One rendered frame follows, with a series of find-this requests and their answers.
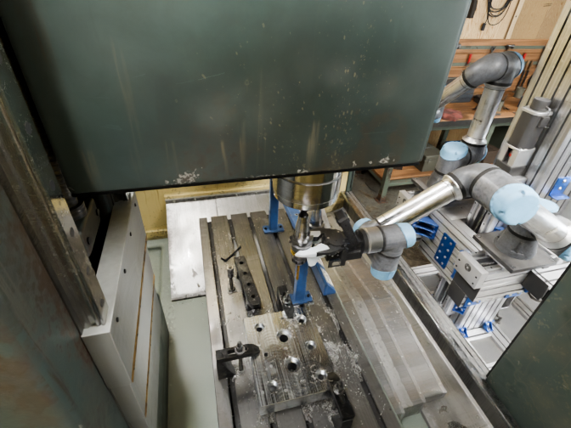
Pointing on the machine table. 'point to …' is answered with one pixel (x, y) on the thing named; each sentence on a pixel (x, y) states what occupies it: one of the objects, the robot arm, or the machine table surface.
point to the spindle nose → (308, 191)
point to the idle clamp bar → (247, 284)
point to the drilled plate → (273, 346)
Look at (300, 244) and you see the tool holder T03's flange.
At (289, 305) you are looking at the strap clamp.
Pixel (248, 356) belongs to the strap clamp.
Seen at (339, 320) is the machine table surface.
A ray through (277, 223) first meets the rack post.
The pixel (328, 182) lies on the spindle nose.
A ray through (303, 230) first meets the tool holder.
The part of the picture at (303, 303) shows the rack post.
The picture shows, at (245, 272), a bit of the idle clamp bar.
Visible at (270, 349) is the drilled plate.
